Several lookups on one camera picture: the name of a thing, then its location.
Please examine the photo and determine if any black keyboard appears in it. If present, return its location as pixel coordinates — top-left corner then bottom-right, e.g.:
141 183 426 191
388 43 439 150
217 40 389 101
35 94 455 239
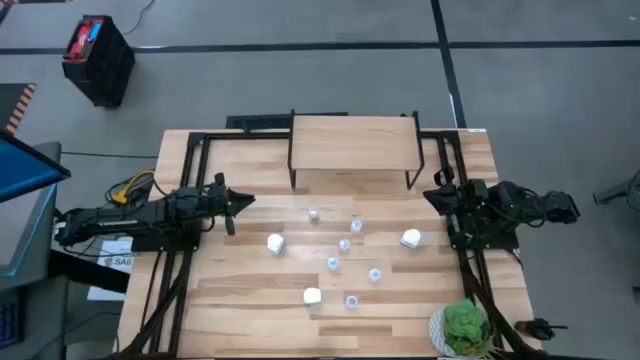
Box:
0 287 24 349

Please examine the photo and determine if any striped-edge floor mat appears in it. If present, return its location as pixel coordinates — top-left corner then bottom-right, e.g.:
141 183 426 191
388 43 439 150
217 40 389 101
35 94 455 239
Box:
0 82 38 137

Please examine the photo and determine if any white paper sign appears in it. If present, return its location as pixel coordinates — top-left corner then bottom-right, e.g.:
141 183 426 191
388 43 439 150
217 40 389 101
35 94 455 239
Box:
87 237 135 303

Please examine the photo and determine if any wooden shelf with black legs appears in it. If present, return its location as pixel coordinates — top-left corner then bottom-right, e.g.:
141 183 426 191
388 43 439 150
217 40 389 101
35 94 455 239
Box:
287 108 426 192

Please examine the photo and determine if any grey chair base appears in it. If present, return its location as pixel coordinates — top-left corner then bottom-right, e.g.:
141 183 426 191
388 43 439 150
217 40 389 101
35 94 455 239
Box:
592 168 640 211

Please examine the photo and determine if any small black clamp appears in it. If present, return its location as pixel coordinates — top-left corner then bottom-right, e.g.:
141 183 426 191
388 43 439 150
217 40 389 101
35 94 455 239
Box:
514 317 570 342

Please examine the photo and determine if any yellow cable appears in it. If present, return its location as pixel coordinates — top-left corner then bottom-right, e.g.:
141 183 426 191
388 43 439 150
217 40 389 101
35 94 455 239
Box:
110 170 157 205

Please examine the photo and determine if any black metal table frame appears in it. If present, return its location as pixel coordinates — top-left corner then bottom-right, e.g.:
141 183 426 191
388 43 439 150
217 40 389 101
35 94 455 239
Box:
112 128 546 360

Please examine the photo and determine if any blue-screen monitor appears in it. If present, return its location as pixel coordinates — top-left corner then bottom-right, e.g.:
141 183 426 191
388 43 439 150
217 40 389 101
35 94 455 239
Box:
0 129 72 204

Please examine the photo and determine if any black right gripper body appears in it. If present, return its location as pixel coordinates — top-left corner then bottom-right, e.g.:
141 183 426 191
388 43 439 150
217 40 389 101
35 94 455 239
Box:
433 167 490 236

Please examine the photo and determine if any green succulent in white pot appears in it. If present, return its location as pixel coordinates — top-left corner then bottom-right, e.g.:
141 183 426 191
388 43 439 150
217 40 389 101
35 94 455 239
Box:
427 298 497 359

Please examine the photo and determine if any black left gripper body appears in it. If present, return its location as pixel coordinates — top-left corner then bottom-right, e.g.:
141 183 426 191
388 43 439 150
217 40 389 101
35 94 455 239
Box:
198 171 238 237

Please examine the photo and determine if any black crate with red items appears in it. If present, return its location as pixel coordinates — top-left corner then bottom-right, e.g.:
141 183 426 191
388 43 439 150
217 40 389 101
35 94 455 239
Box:
61 14 137 109

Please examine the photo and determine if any black power strip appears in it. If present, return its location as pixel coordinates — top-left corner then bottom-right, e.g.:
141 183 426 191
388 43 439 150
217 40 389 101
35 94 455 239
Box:
225 112 350 131

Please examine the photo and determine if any grey computer desk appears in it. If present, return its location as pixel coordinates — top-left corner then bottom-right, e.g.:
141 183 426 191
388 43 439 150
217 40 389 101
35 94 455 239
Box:
0 141 69 294

